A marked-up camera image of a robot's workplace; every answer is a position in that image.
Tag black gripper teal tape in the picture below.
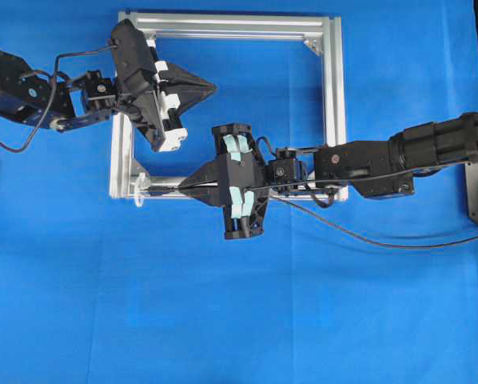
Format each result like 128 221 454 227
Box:
178 123 269 240

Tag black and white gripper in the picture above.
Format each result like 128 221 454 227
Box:
110 19 217 152

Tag black wire with plug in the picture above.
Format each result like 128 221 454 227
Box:
145 184 478 250

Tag black image-left robot arm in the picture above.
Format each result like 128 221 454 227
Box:
0 19 217 152

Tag black image-right robot arm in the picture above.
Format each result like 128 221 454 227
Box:
177 113 478 240

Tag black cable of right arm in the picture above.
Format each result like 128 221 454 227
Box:
257 136 340 209

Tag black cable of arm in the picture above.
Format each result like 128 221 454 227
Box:
257 136 340 209
0 44 118 154

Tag white string loop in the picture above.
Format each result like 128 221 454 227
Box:
132 172 149 209

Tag silver aluminium extrusion frame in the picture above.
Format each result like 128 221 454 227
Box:
109 11 347 206

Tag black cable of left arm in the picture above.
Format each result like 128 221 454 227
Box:
0 44 118 154

